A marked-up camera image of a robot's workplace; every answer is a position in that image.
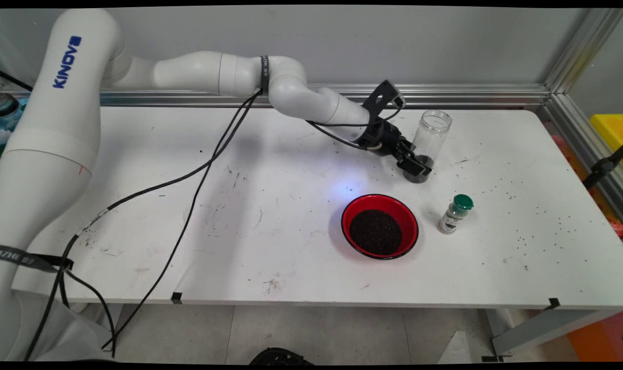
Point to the orange red crate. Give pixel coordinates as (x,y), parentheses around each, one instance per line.
(599,339)

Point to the aluminium frame post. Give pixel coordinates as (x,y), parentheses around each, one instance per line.
(579,46)

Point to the grey table leg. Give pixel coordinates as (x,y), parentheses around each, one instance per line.
(548,326)

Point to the spice bottle with green cap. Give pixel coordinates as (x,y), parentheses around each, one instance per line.
(453,218)

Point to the clear plastic jar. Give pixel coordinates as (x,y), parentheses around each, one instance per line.
(434,131)

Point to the yellow plastic block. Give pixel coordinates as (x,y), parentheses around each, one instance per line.
(612,128)

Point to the black round floor object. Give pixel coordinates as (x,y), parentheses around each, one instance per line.
(280,356)

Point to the aluminium frame rail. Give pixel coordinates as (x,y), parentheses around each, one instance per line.
(568,128)
(445,95)

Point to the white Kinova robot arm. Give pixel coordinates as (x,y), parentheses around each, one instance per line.
(59,128)

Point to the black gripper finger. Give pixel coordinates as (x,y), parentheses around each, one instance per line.
(413,165)
(406,149)

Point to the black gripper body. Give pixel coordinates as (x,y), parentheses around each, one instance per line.
(381,137)

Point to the black tape piece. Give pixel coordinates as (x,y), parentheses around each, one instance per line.
(176,297)
(553,303)

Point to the teal plastic item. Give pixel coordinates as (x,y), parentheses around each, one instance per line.
(8,123)

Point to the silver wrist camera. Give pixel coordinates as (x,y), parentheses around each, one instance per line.
(400,100)

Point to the black camera bracket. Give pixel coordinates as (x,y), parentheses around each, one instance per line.
(379,97)

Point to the red bowl with black rim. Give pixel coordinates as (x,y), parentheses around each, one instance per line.
(353,210)

